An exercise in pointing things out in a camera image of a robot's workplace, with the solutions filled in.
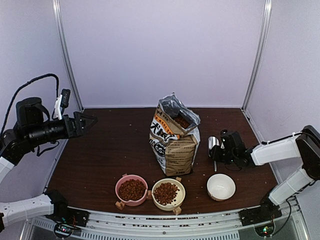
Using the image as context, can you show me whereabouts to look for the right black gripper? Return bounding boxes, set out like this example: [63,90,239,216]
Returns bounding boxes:
[210,145,237,165]

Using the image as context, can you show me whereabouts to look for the metal food scoop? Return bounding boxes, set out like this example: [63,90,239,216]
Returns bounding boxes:
[207,136,220,172]

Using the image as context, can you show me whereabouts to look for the brown dog food bag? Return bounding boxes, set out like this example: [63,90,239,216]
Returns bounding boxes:
[149,93,201,177]

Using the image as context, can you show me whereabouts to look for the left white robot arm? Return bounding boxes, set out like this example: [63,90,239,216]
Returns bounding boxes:
[0,97,98,230]

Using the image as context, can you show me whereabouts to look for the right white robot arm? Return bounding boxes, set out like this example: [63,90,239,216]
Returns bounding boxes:
[208,125,320,226]

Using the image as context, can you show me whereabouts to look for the yellow pet bowl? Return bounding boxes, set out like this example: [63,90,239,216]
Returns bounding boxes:
[151,178,186,212]

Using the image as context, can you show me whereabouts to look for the pink pet bowl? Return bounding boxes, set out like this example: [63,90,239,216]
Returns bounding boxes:
[115,174,148,207]

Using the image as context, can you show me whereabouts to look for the white ceramic bowl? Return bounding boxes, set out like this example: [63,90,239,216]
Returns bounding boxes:
[206,173,236,202]

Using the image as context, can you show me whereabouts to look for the brown kibble in bag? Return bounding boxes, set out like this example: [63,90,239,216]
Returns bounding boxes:
[173,115,190,129]

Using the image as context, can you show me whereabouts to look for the brown kibble in yellow bowl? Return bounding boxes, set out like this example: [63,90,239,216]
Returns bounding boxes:
[153,182,180,206]

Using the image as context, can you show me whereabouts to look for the brown kibble in pink bowl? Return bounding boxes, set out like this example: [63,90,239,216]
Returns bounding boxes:
[118,179,147,201]

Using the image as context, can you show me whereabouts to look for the wooden bowl stand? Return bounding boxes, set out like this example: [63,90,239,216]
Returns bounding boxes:
[115,177,181,215]

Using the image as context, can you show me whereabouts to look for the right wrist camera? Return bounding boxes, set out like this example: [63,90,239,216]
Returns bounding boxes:
[220,129,228,149]

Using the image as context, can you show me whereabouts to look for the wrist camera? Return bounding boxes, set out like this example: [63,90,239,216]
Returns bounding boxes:
[52,88,71,120]
[220,129,228,149]

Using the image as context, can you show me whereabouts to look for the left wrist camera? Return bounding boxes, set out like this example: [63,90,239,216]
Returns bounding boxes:
[52,88,71,120]

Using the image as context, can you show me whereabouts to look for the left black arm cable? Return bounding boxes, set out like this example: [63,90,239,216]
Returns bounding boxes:
[0,73,61,136]

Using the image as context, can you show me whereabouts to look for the left aluminium frame post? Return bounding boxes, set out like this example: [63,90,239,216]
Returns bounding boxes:
[52,0,84,111]

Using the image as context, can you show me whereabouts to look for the aluminium frame post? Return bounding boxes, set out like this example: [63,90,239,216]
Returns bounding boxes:
[241,0,272,112]
[52,0,84,111]

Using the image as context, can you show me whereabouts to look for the front aluminium rail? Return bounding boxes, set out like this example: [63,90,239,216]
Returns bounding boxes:
[24,194,308,240]

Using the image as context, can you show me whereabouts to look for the right aluminium frame post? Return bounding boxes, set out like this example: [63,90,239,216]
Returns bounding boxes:
[241,0,272,112]

